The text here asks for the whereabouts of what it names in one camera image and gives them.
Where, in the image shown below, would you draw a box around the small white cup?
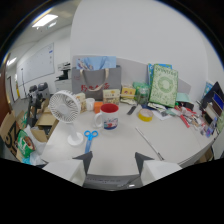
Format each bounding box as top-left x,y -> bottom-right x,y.
85,97 -> 96,111

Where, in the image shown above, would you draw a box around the small orange cup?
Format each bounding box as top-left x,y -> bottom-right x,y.
93,101 -> 104,114

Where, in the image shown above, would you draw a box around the small yellow box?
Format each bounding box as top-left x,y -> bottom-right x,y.
120,85 -> 137,100

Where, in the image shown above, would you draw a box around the brown cardboard box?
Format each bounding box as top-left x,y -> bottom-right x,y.
0,109 -> 59,158

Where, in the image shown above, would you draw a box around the black remote control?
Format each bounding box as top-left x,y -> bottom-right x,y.
126,105 -> 137,116

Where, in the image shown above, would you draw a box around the green plastic bag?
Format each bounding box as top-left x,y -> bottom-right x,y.
15,129 -> 36,161

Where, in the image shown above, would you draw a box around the grey paper gift bag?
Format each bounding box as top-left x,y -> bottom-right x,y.
71,65 -> 122,102

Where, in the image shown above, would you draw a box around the cream patterned box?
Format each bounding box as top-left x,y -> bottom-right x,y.
75,92 -> 88,114

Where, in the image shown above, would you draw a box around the white desk fan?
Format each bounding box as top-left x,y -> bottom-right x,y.
48,89 -> 85,147

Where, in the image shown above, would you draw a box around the black office chair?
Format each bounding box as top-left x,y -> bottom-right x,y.
27,82 -> 51,128

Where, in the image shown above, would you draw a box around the office printer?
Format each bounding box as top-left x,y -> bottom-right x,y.
54,61 -> 73,92

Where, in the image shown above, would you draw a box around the red handled tool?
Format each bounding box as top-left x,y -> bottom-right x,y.
179,114 -> 191,129

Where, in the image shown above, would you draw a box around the yellow tape roll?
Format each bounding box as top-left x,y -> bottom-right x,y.
137,108 -> 155,123

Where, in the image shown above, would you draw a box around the white mug red inside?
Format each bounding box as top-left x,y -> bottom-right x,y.
93,103 -> 120,131

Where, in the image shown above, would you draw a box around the wall whiteboard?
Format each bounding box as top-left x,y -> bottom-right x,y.
16,42 -> 56,86

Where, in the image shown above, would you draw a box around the blue handled scissors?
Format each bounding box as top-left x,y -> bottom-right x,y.
83,129 -> 99,155

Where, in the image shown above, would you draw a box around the green patterned book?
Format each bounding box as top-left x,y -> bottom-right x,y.
148,67 -> 179,108

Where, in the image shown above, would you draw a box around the green snack packet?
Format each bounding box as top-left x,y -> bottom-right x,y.
132,81 -> 152,106

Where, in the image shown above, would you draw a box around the blue green book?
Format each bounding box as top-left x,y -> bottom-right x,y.
147,62 -> 173,86

